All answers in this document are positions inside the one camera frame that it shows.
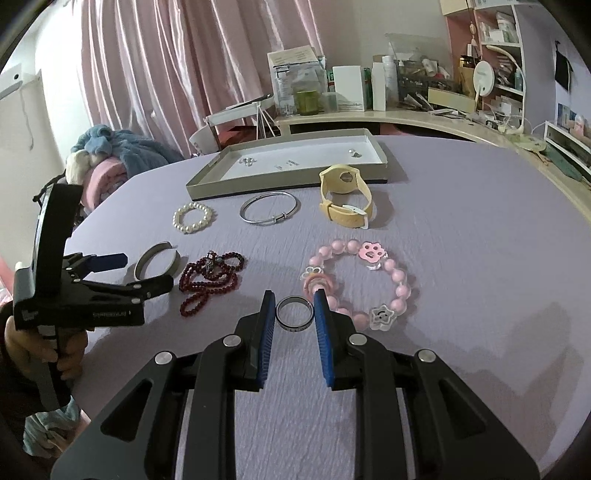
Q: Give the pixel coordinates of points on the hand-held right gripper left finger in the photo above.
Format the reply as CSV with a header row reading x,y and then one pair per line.
x,y
263,344

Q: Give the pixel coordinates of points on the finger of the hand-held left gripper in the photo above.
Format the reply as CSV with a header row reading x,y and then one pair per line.
x,y
157,284
111,261

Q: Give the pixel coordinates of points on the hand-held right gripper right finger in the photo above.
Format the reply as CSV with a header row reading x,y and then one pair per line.
x,y
324,344

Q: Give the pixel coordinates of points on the wide silver bangle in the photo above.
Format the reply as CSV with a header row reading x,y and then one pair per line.
x,y
141,267

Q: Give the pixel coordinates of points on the thin silver bangle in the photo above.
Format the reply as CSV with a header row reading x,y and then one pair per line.
x,y
258,220

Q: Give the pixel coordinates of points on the yellow wrist watch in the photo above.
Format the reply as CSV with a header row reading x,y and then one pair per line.
x,y
344,214

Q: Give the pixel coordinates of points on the grey cardboard tray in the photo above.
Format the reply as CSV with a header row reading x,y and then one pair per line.
x,y
295,154

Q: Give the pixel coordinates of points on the person's left hand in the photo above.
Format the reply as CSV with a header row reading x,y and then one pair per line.
x,y
27,344

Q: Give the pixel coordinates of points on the pink blanket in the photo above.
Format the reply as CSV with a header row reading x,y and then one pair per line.
x,y
108,177

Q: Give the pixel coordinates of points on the blue fluffy blanket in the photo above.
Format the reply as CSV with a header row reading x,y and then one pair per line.
x,y
134,150

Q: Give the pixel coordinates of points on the small silver earring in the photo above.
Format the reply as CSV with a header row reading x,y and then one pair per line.
x,y
247,161

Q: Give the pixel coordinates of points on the teal cloth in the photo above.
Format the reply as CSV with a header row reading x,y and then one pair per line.
x,y
51,429

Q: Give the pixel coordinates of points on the white chair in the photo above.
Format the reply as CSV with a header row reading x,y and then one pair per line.
x,y
217,117

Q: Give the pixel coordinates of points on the pink curtain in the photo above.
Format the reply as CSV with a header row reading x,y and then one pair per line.
x,y
184,69

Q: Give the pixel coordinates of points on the green glass jar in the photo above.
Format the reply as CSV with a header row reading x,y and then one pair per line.
x,y
307,104

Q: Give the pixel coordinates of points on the cream curved desk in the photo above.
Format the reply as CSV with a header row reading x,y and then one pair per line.
x,y
415,122

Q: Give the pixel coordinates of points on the clear bag of boxes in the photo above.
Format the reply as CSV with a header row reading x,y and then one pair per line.
x,y
291,69

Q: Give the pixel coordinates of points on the large white box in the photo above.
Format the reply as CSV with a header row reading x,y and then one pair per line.
x,y
348,87

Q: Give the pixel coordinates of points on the tall white box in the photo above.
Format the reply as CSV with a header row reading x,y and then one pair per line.
x,y
378,87

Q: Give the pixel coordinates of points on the cream rectangular box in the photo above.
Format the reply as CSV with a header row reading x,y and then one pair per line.
x,y
450,99

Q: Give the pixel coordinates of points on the white spray bottle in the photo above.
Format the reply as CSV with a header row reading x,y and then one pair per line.
x,y
390,76

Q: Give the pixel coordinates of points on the green paper fan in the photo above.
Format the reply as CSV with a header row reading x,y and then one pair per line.
x,y
531,144

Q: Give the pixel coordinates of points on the clear acrylic organizer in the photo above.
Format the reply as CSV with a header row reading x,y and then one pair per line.
x,y
420,50

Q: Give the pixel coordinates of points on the round white mirror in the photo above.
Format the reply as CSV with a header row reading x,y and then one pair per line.
x,y
484,78

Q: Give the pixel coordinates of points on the white drawer unit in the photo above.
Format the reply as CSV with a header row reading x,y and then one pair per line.
x,y
568,138

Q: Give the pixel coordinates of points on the cream desk lamp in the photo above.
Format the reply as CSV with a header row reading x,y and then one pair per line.
x,y
505,53

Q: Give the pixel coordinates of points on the white wall device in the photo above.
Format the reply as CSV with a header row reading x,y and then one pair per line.
x,y
11,83

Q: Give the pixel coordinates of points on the white wall shelf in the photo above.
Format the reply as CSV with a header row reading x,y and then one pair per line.
x,y
503,44

